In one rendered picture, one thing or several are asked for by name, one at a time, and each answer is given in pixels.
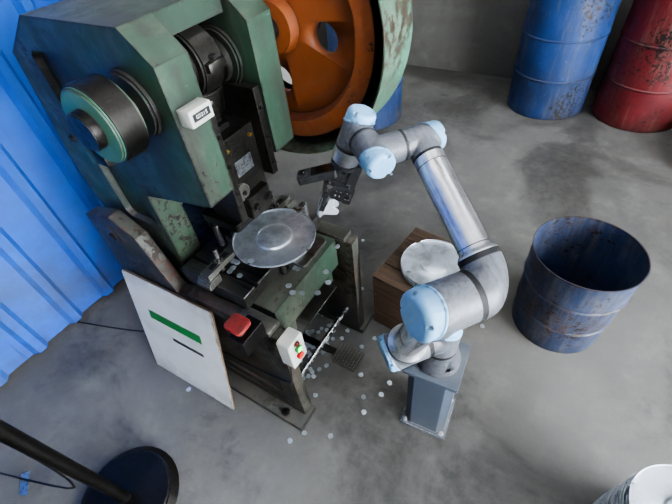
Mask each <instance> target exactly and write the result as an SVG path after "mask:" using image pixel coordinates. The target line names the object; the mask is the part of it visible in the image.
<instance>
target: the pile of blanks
mask: <svg viewBox="0 0 672 504"><path fill-rule="evenodd" d="M636 474H637V473H635V474H633V475H631V476H630V477H629V478H627V479H626V480H625V481H623V482H622V483H621V484H619V485H618V486H616V487H614V488H612V489H611V490H609V491H608V492H607V493H605V494H603V495H602V496H601V497H600V498H598V499H597V500H596V501H595V502H594V503H593V504H629V501H628V494H629V487H630V484H632V485H633V486H634V483H632V480H633V478H634V477H635V475H636Z"/></svg>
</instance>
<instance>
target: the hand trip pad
mask: <svg viewBox="0 0 672 504"><path fill-rule="evenodd" d="M250 325H251V322H250V320H249V319H248V318H246V317H244V316H242V315H240V314H238V313H235V314H232V315H231V316H230V317H229V319H228V320H227V321H226V322H225V323H224V329H225V330H226V331H228V332H230V333H232V334H234V335H235V336H242V335H243V334H244V333H245V332H246V330H247V329H248V328H249V327H250Z"/></svg>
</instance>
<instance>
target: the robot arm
mask: <svg viewBox="0 0 672 504"><path fill-rule="evenodd" d="M375 120H376V113H375V112H374V110H372V109H371V108H370V107H368V106H366V105H363V104H352V105H350V106H349V107H348V109H347V112H346V114H345V117H344V118H343V123H342V126H341V129H340V132H339V135H338V138H337V141H336V144H335V147H334V150H333V153H332V158H331V161H330V163H327V164H323V165H319V166H314V167H310V168H306V169H302V170H298V172H297V177H296V179H297V182H298V184H299V185H300V186H301V185H306V184H310V183H314V182H319V181H323V180H324V183H323V188H322V192H321V196H320V200H319V204H318V208H317V215H318V217H319V218H321V217H322V215H324V214H326V215H336V214H338V212H339V210H338V209H336V208H335V207H337V206H338V205H339V202H338V201H340V202H342V203H343V204H347V205H349V204H350V202H351V199H352V197H353V195H354V192H355V186H356V183H357V181H358V179H359V176H360V174H361V171H362V169H364V171H365V172H366V173H367V175H368V176H369V177H371V178H374V179H380V178H383V177H385V176H386V175H387V174H390V173H391V172H392V171H393V169H394V167H395V164H396V163H398V162H402V161H405V160H409V159H411V160H412V162H413V164H414V166H415V168H416V170H417V172H418V174H419V176H420V178H421V180H422V182H423V184H424V186H425V188H426V190H427V192H428V194H429V196H430V199H431V201H432V203H433V205H434V207H435V209H436V211H437V213H438V215H439V217H440V219H441V221H442V223H443V225H444V227H445V229H446V231H447V233H448V235H449V238H450V240H451V242H452V244H453V246H454V248H455V250H456V252H457V254H458V256H459V258H458V261H457V265H458V267H459V269H460V271H458V272H455V273H452V274H450V275H447V276H444V277H441V278H439V279H436V280H433V281H431V282H428V283H425V284H421V285H417V286H414V287H413V288H411V289H410V290H408V291H406V292H405V293H404V294H403V295H402V298H401V301H400V306H401V309H400V311H401V316H402V320H403V323H401V324H398V325H396V326H395V327H394V328H393V329H392V330H391V331H390V332H388V333H384V334H382V335H381V336H379V337H378V338H377V341H378V345H379V348H380V350H381V353H382V355H383V358H384V360H385V362H386V364H387V366H388V368H389V370H390V371H392V372H396V371H401V370H402V369H404V368H406V367H409V366H411V365H413V364H416V363H417V365H418V367H419V368H420V369H421V370H422V371H423V372H424V373H425V374H427V375H429V376H431V377H434V378H447V377H450V376H452V375H453V374H454V373H455V372H456V371H457V370H458V368H459V366H460V362H461V353H460V350H459V348H458V347H459V343H460V339H461V337H462V334H463V330H462V329H464V328H467V327H469V326H472V325H474V324H476V323H479V322H481V321H485V320H487V319H489V318H491V317H493V316H494V315H495V314H497V313H498V312H499V310H500V309H501V308H502V306H503V304H504V302H505V300H506V297H507V293H508V286H509V277H508V269H507V265H506V261H505V258H504V256H503V254H502V252H501V250H500V248H499V246H498V245H497V244H494V243H492V242H491V241H490V239H489V237H488V236H487V234H486V232H485V230H484V228H483V226H482V224H481V222H480V220H479V218H478V216H477V214H476V212H475V211H474V209H473V207H472V205H471V203H470V201H469V199H468V197H467V195H466V193H465V191H464V189H463V187H462V186H461V184H460V182H459V180H458V178H457V176H456V174H455V172H454V170H453V168H452V166H451V164H450V162H449V161H448V159H447V157H446V155H445V153H444V151H443V148H444V147H445V145H446V140H447V137H446V134H445V129H444V127H443V125H442V124H441V123H440V122H439V121H436V120H432V121H428V122H420V123H418V124H416V125H413V126H409V127H406V128H402V129H399V130H395V131H391V132H388V133H384V134H381V135H378V133H377V132H376V131H375V129H374V128H373V126H374V125H375ZM349 194H351V195H352V196H351V198H350V201H347V200H348V199H349ZM345 199H347V200H345Z"/></svg>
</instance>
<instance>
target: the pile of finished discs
mask: <svg viewBox="0 0 672 504"><path fill-rule="evenodd" d="M458 258H459V256H458V254H457V252H456V250H455V248H454V246H453V244H451V243H449V242H446V241H442V240H436V239H428V240H422V241H421V242H419V243H414V244H412V245H410V246H409V247H408V248H407V249H406V250H405V251H404V253H403V255H402V257H401V261H400V267H401V272H402V275H403V277H404V278H405V279H406V281H407V282H408V283H409V284H411V285H412V286H413V287H414V286H417V285H421V284H425V283H428V282H431V281H433V280H436V279H439V278H441V277H444V276H447V275H450V274H452V273H455V272H458V271H460V269H459V267H458V265H457V261H458Z"/></svg>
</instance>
